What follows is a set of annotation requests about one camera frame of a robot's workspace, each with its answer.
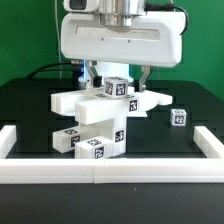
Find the white chair back frame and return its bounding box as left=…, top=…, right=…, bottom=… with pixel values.
left=51, top=87, right=173, bottom=125

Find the white fence block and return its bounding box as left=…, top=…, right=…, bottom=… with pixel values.
left=0, top=125, right=17, bottom=159
left=193, top=126, right=224, bottom=159

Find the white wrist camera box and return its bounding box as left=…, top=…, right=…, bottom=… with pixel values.
left=63, top=0, right=99, bottom=12

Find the white left fence block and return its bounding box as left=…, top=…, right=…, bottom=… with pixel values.
left=0, top=125, right=17, bottom=159

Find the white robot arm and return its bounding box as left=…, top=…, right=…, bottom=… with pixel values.
left=61, top=0, right=189, bottom=92

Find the white right fence block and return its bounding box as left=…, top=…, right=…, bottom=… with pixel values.
left=193, top=126, right=224, bottom=159

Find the thin grey cable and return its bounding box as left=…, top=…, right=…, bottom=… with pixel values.
left=54, top=0, right=63, bottom=80

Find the white front fence bar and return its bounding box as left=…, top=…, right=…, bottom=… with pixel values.
left=0, top=158, right=224, bottom=184

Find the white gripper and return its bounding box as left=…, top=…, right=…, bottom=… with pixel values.
left=61, top=12, right=185, bottom=92

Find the white chair seat part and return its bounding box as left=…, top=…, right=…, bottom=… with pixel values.
left=75, top=90, right=129, bottom=156

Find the black cable bundle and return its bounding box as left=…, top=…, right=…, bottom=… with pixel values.
left=27, top=59, right=85, bottom=80

